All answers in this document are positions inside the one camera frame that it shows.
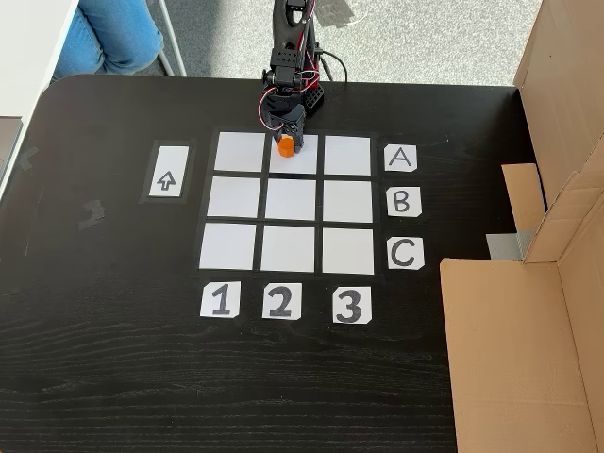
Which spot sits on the paper label number 1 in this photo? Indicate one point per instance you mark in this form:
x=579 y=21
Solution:
x=220 y=300

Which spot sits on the round orange token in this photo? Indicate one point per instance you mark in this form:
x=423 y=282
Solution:
x=285 y=147

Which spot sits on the dark floor tape patch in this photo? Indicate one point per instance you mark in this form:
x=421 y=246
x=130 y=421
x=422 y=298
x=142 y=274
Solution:
x=337 y=11

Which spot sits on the paper label letter A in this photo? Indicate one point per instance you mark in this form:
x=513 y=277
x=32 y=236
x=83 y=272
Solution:
x=400 y=158

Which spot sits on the white chair leg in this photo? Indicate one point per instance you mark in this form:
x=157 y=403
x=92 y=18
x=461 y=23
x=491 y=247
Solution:
x=170 y=42

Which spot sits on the paper label letter B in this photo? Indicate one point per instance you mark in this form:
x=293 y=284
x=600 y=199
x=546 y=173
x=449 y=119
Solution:
x=402 y=202

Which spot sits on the white nine-square grid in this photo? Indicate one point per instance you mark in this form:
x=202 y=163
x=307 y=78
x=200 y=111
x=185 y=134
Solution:
x=290 y=207

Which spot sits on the white side table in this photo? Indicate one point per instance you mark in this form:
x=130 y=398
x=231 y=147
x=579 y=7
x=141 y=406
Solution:
x=28 y=56

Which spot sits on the person's leg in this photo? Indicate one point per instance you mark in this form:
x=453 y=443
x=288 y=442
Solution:
x=113 y=33

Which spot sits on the paper label number 3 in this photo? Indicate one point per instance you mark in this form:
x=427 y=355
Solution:
x=351 y=305

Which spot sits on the paper label letter C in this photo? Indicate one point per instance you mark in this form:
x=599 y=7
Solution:
x=405 y=254

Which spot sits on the paper label number 2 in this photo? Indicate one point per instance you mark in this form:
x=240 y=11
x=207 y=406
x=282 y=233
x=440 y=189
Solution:
x=282 y=302

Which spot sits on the grey tape strip on table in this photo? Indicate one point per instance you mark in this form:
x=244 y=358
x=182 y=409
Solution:
x=507 y=245

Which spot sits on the brown cardboard screen large flap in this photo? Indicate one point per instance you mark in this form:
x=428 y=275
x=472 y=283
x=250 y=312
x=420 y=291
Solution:
x=500 y=354

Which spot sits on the white arrow paper sheet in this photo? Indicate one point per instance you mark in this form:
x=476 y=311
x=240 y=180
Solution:
x=169 y=171

